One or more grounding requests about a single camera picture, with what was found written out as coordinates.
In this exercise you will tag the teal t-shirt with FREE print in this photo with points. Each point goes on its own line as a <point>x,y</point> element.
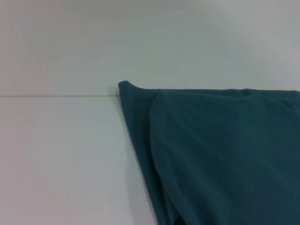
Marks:
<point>222,152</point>

